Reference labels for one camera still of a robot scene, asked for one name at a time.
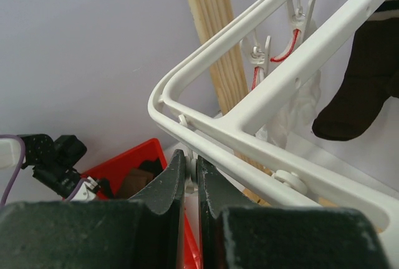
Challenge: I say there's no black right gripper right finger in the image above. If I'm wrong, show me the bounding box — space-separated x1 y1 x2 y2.
196 157 390 268

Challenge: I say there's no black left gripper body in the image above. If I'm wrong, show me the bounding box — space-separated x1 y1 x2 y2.
20 134 101 198

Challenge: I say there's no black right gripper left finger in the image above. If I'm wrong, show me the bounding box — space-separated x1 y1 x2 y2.
1 149 186 268

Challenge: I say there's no white plastic clip hanger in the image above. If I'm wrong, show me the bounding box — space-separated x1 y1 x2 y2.
148 0 398 235

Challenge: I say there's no red plastic tray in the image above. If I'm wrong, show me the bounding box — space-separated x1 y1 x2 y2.
62 138 203 269

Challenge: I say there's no black sock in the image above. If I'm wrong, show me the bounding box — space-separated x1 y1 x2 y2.
138 158 164 179

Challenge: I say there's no white fluffy sock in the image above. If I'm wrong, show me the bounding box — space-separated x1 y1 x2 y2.
255 16 322 150

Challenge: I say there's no dark brown hanging sock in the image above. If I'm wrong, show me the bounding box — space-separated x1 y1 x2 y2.
312 0 398 141

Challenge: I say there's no wooden hanger stand frame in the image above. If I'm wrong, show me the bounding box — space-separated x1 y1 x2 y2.
178 0 275 210

